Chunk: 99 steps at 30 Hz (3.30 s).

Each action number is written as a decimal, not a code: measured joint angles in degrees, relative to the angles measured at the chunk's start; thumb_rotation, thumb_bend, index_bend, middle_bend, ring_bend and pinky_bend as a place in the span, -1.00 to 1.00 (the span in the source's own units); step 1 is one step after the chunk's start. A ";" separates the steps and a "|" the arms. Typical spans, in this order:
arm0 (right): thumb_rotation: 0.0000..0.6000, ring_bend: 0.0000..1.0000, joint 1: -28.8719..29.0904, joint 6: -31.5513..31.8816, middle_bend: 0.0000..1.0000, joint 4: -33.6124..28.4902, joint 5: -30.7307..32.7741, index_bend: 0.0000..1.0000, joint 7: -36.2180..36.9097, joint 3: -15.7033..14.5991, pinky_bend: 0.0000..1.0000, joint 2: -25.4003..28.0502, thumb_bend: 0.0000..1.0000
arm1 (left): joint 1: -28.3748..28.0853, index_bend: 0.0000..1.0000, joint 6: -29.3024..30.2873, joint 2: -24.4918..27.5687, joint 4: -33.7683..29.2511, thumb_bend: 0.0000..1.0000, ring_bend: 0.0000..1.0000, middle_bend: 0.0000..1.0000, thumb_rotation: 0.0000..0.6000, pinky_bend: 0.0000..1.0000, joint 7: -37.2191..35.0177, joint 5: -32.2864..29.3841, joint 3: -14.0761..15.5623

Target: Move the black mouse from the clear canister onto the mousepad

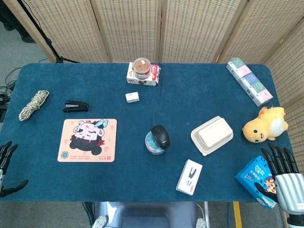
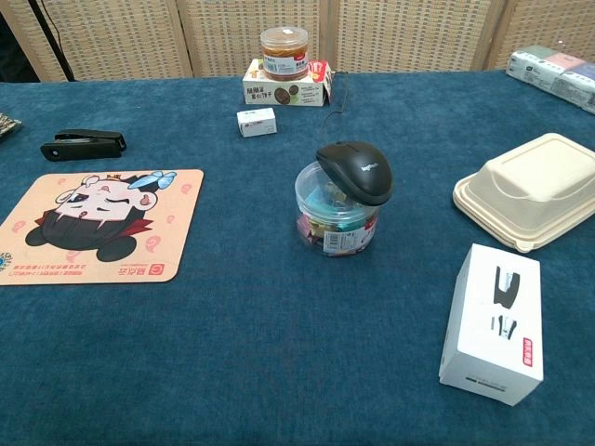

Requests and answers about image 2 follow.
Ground black computer mouse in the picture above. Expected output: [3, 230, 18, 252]
[315, 141, 394, 207]

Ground cartoon mouse pad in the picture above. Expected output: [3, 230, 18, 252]
[0, 168, 205, 287]

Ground clear tub colourful clips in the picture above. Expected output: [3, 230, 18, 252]
[294, 160, 380, 258]

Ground small white box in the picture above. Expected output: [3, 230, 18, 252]
[236, 107, 279, 138]

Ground blue tablecloth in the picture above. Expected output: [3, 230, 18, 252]
[0, 69, 595, 446]

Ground white snack box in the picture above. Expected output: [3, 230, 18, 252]
[242, 58, 334, 108]

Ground clear jar brown contents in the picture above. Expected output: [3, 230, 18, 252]
[258, 26, 311, 81]

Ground woven bamboo folding screen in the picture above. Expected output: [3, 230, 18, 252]
[0, 0, 595, 84]

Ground white stapler packaging box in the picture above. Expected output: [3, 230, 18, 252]
[438, 243, 545, 394]

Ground black stapler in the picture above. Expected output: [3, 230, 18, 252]
[39, 129, 127, 162]

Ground beige takeaway clamshell box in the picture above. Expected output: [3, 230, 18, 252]
[452, 132, 595, 254]

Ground pastel tissue multipack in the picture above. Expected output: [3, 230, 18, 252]
[505, 45, 595, 111]

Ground black tripod stand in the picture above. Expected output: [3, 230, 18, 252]
[28, 0, 78, 83]

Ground coiled braided rope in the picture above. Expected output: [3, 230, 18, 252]
[0, 112, 23, 137]

